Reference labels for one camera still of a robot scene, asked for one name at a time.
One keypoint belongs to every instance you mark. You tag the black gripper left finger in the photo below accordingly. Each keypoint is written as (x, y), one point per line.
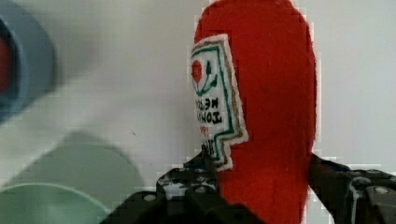
(186, 195)

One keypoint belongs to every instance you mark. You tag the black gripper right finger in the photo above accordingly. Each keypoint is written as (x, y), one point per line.
(353, 196)

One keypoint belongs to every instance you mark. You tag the red plush ketchup bottle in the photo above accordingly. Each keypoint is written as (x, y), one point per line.
(253, 70)

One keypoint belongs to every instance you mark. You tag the blue small bowl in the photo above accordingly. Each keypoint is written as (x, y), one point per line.
(32, 59)

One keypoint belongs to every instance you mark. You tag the red strawberry in bowl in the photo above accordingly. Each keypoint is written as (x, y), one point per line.
(5, 65)

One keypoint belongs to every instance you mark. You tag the green cup with handle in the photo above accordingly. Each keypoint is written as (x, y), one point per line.
(81, 181)

